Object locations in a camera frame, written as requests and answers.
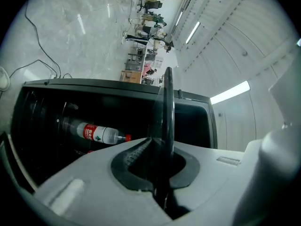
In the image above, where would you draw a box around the black floor cable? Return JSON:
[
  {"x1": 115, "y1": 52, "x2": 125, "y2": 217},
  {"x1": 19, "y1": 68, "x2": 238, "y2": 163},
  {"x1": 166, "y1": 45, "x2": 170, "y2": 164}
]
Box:
[{"x1": 24, "y1": 0, "x2": 63, "y2": 79}]

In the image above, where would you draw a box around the clear bottle red label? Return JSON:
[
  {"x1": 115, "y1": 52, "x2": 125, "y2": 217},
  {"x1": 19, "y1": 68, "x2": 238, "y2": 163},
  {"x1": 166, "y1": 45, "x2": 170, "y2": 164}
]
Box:
[{"x1": 62, "y1": 120, "x2": 132, "y2": 146}]

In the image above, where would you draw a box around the black office chair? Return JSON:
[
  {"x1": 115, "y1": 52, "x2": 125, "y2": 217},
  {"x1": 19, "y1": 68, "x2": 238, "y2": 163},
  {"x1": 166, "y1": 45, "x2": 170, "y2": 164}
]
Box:
[{"x1": 137, "y1": 0, "x2": 163, "y2": 16}]

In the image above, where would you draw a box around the white power strip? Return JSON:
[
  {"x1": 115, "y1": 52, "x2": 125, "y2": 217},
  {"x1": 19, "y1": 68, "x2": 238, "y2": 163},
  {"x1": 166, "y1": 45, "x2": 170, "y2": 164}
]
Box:
[{"x1": 0, "y1": 65, "x2": 10, "y2": 91}]

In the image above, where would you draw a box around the black cabinet fridge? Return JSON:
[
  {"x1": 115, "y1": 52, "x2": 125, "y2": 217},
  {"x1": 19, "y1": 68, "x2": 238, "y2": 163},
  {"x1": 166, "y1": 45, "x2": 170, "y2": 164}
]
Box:
[{"x1": 10, "y1": 77, "x2": 219, "y2": 193}]

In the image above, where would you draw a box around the brown wooden desk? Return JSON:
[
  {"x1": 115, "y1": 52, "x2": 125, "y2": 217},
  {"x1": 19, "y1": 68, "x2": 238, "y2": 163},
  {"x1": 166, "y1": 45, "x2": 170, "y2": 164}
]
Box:
[{"x1": 119, "y1": 69, "x2": 143, "y2": 84}]

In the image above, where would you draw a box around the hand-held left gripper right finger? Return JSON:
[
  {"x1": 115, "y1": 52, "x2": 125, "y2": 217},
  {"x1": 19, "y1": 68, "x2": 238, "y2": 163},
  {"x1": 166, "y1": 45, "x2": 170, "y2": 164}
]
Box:
[{"x1": 168, "y1": 121, "x2": 301, "y2": 226}]

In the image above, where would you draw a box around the ceiling strip light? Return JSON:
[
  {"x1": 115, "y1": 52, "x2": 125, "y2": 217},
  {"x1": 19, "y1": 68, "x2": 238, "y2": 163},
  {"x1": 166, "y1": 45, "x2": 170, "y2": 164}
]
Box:
[
  {"x1": 185, "y1": 21, "x2": 201, "y2": 45},
  {"x1": 174, "y1": 11, "x2": 184, "y2": 27},
  {"x1": 210, "y1": 80, "x2": 250, "y2": 105}
]

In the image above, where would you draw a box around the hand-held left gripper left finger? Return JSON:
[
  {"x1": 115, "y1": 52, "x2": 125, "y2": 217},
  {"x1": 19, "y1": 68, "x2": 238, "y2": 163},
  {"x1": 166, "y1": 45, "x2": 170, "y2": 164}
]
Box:
[{"x1": 34, "y1": 137, "x2": 174, "y2": 226}]

